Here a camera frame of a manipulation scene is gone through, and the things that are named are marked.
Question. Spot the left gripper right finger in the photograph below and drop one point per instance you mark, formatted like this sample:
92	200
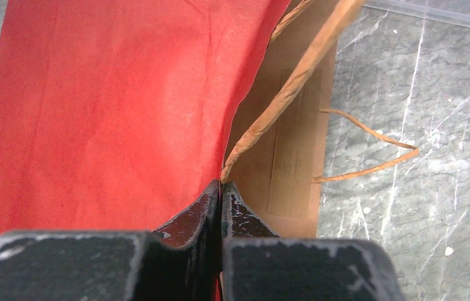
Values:
258	264

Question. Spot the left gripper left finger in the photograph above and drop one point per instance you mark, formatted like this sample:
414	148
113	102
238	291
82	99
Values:
177	261

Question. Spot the red paper bag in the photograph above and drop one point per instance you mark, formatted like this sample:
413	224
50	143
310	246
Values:
116	115

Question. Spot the clear plastic tray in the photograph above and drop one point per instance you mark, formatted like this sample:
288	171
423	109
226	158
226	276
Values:
448	11

